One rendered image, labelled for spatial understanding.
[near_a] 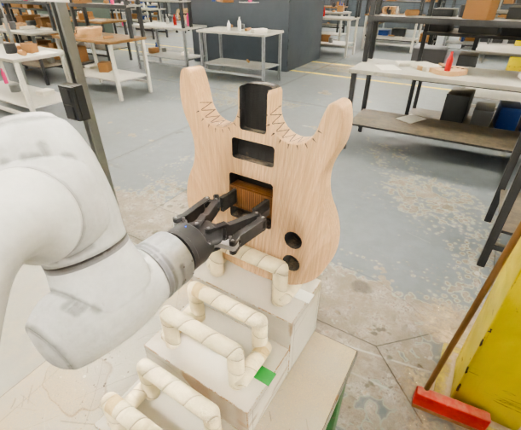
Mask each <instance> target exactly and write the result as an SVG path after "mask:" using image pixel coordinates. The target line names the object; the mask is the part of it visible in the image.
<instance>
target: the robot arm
mask: <svg viewBox="0 0 521 430"><path fill-rule="evenodd" d="M236 202H237V189H232V190H230V191H229V192H228V193H226V194H224V195H222V196H220V197H219V195H213V200H212V199H210V197H209V196H206V197H204V198H203V199H201V200H200V201H198V202H197V203H196V204H194V205H193V206H191V207H190V208H189V209H188V210H187V211H185V212H184V213H182V214H179V215H177V216H175V217H173V218H172V219H173V226H174V227H173V228H172V229H170V230H168V231H166V232H164V231H160V232H157V233H155V234H154V235H151V236H150V237H148V238H147V239H146V240H144V241H142V242H141V243H139V244H136V245H135V246H134V244H133V243H132V241H131V240H130V238H129V236H128V234H127V232H126V230H125V227H124V224H123V221H122V218H121V214H120V210H119V206H118V203H117V201H116V199H115V196H114V194H113V191H112V189H111V186H110V184H109V182H108V180H107V177H106V175H105V173H104V171H103V170H102V168H101V165H100V163H99V161H98V159H97V158H96V156H95V154H94V152H93V151H92V149H91V148H90V146H89V145H88V143H87V142H86V141H85V140H84V139H83V137H82V136H81V135H80V134H79V133H78V132H77V131H76V130H75V129H74V128H73V126H72V125H70V124H69V123H68V122H67V121H66V120H64V119H61V118H58V117H56V116H54V115H53V114H52V113H46V112H29V113H18V114H13V115H9V116H6V117H3V118H1V119H0V340H1V336H2V331H3V322H4V317H5V312H6V308H7V303H8V300H9V294H10V290H11V288H12V285H13V282H14V279H15V277H16V275H17V273H18V271H19V269H20V267H21V266H22V265H23V264H29V265H41V267H42V268H43V271H44V274H45V275H46V278H47V281H48V285H49V290H50V293H48V294H46V295H45V296H44V297H42V298H41V299H40V300H39V301H38V302H37V304H36V305H35V307H34V308H33V310H32V312H31V314H30V316H29V317H28V319H27V322H26V325H25V330H26V333H27V335H28V337H29V338H30V340H31V342H32V343H33V345H34V346H35V347H36V349H37V350H38V352H39V353H40V355H41V356H42V357H43V358H44V359H45V360H46V361H47V362H49V363H50V364H52V365H53V366H55V367H57V368H60V369H80V368H83V367H84V366H86V365H88V364H90V363H93V362H94V361H95V360H97V359H99V358H100V357H103V356H104V355H106V354H107V353H109V352H110V351H111V350H113V349H115V348H116V347H118V346H119V345H121V344H122V343H123V342H125V341H126V340H128V339H129V338H130V337H131V336H132V335H133V334H135V333H136V332H137V331H138V330H139V329H141V328H142V327H143V326H144V325H145V324H146V323H147V322H148V321H149V320H150V319H151V318H152V317H153V316H154V315H155V314H156V312H157V311H158V309H159V308H160V307H161V305H162V304H163V303H164V302H165V301H166V300H167V299H169V298H170V297H171V296H172V295H173V294H174V293H175V292H176V291H177V290H178V289H180V288H181V287H182V286H183V285H185V284H186V283H187V282H188V281H190V280H191V279H192V277H193V276H194V271H195V270H196V269H197V268H199V267H200V266H201V265H202V264H204V263H205V261H206V260H207V259H208V258H209V256H210V255H211V254H212V253H213V252H216V251H218V250H220V249H221V248H223V249H227V250H229V254H231V255H236V254H237V252H238V251H239V249H240V248H241V247H242V246H244V245H245V244H247V242H249V241H250V240H252V239H253V238H255V237H256V236H257V235H259V234H261V233H262V232H264V231H265V230H266V217H268V216H269V200H268V199H265V200H263V201H262V202H260V203H259V204H258V205H256V206H255V207H253V209H252V213H250V214H247V215H245V216H243V217H240V218H237V219H234V220H232V221H229V222H227V223H226V222H225V221H222V222H221V223H218V224H214V223H212V221H213V219H214V218H215V217H216V215H217V214H218V212H219V210H220V207H221V211H222V212H224V211H226V210H227V209H229V208H230V207H231V206H232V205H234V204H235V203H236Z"/></svg>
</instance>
